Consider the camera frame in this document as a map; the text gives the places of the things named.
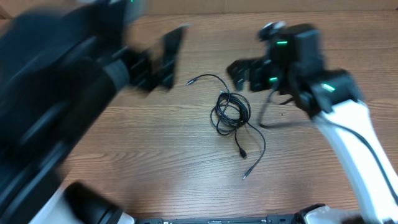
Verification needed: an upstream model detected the thin black cable bundle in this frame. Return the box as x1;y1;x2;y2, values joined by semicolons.
185;73;267;181

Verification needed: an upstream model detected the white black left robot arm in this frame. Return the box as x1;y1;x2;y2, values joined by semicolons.
1;1;187;223

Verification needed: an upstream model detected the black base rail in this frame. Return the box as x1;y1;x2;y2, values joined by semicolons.
77;203;354;224

